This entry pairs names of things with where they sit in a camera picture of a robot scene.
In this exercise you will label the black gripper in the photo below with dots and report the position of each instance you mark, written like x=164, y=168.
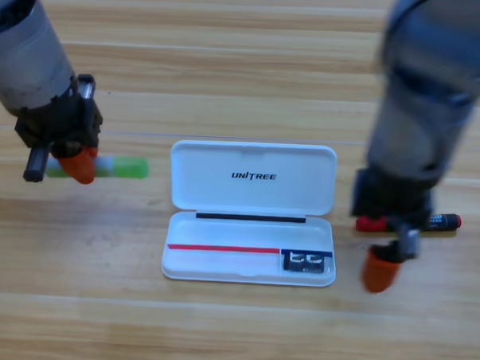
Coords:
x=63, y=120
x=386, y=198

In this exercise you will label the green and white glue stick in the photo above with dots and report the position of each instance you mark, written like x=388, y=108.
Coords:
x=127, y=168

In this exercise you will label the red black whiteboard marker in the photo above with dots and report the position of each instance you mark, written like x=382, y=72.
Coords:
x=447, y=221

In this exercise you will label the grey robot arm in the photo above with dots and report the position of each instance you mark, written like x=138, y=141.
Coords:
x=26, y=51
x=427, y=88

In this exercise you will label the white Unitree pencil case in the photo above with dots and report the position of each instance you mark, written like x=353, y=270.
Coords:
x=251, y=196

